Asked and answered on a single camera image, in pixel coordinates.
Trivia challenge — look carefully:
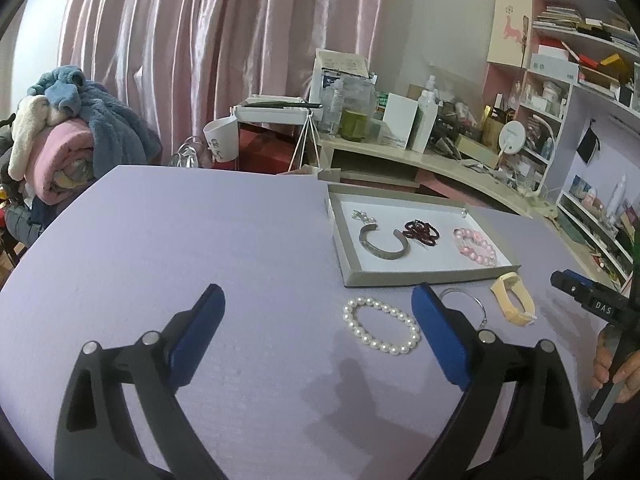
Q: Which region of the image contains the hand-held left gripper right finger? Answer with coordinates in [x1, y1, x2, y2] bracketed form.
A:
[411, 282, 586, 480]

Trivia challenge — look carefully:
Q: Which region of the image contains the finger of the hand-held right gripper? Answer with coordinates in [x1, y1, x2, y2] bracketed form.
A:
[564, 269, 640, 307]
[550, 270, 640, 325]

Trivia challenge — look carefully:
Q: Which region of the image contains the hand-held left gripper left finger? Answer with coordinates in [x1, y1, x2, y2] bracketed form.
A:
[54, 283, 226, 480]

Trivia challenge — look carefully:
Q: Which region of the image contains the grey shallow cardboard tray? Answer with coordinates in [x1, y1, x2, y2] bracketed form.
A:
[325, 182, 522, 288]

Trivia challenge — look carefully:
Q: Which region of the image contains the white pearl bracelet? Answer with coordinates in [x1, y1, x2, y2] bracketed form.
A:
[342, 297, 422, 356]

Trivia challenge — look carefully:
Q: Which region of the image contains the pink bead bracelet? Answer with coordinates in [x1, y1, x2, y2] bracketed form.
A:
[452, 227, 498, 267]

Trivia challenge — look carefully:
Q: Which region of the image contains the silver cuff bangle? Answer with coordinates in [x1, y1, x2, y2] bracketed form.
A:
[359, 222, 412, 261]

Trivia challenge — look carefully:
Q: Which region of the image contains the dark red bead bracelet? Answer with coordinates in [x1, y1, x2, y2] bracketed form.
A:
[403, 219, 441, 247]

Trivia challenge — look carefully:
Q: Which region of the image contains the person's right hand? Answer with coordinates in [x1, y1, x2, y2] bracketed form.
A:
[592, 332, 640, 405]

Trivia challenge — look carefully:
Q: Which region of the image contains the thin silver bangle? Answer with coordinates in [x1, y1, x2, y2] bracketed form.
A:
[439, 287, 487, 328]

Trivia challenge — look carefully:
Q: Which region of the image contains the yellow watch band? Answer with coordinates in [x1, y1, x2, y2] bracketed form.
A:
[490, 271, 537, 326]

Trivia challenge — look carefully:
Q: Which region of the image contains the white spray bottle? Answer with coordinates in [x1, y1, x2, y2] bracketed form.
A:
[605, 174, 628, 221]

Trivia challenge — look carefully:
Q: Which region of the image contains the purple tablecloth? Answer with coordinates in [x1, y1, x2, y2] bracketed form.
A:
[0, 164, 621, 480]

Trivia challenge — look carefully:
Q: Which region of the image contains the black hanging pouch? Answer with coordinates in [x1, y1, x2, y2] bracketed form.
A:
[576, 120, 601, 165]

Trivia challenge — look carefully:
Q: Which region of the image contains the round white mirror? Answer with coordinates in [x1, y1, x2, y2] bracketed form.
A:
[497, 120, 527, 156]

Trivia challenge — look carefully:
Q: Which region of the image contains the beige flat box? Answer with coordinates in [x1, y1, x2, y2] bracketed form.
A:
[457, 134, 501, 158]

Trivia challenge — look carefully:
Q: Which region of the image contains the pink and white bookshelf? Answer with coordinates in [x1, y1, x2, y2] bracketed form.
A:
[487, 0, 640, 286]

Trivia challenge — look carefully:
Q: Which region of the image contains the cream corner desk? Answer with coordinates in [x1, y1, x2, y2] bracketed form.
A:
[317, 135, 566, 221]

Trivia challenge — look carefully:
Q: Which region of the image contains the white printed cup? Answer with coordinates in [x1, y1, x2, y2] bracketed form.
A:
[202, 116, 238, 161]

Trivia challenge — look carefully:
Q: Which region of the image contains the tall white bottle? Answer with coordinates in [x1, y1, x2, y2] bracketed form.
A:
[410, 76, 441, 153]

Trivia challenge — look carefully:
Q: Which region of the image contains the white rectangular box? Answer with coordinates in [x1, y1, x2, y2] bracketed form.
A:
[378, 92, 420, 150]

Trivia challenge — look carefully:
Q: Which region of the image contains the green glass jar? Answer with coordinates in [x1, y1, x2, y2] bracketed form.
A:
[340, 110, 370, 142]

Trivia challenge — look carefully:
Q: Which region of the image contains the pink folded blanket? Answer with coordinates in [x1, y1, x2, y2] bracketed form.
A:
[27, 122, 98, 206]

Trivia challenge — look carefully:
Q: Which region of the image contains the blue fleece blanket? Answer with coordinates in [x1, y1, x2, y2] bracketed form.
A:
[27, 65, 163, 173]

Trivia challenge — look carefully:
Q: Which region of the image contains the clear plastic bottle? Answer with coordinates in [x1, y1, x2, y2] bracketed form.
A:
[322, 80, 346, 136]

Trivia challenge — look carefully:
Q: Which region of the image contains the white cabinet door dinosaur print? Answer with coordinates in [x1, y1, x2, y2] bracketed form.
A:
[487, 0, 535, 68]

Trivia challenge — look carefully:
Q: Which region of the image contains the cream fleece cloth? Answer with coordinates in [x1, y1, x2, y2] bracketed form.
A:
[9, 95, 53, 181]

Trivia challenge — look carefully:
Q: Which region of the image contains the white paper carton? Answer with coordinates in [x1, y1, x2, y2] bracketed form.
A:
[307, 49, 378, 111]

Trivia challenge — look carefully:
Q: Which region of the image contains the pink curtain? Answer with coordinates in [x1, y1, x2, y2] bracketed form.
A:
[57, 0, 416, 166]

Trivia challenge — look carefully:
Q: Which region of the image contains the white wire side rack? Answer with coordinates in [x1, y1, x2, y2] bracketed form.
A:
[231, 95, 323, 176]

